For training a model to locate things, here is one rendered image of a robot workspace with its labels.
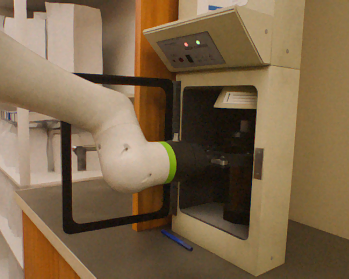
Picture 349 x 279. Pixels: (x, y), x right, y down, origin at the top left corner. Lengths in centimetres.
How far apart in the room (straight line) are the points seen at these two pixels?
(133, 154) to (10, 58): 26
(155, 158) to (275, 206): 31
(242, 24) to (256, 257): 50
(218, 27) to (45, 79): 35
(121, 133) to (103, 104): 7
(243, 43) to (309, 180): 63
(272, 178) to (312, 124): 43
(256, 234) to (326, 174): 44
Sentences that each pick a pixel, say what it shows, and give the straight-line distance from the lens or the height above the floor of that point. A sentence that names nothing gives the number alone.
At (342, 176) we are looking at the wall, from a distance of 113.
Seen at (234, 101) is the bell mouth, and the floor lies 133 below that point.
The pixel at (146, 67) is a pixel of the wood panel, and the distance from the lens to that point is 95.
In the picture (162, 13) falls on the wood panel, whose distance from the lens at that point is 101.
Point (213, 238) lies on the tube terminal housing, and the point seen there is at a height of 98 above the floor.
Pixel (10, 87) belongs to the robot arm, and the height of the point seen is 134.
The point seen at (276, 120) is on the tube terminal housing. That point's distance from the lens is 74.
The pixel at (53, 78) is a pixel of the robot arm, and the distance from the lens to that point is 57.
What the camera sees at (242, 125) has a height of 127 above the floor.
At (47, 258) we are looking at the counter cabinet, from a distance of 125.
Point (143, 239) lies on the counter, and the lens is 96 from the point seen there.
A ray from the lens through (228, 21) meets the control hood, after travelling 68.
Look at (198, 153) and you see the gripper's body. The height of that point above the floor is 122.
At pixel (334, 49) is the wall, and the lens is 115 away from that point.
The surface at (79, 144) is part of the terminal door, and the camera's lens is 83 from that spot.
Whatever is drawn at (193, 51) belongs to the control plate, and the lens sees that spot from 80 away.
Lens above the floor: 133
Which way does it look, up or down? 8 degrees down
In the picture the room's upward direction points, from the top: 2 degrees clockwise
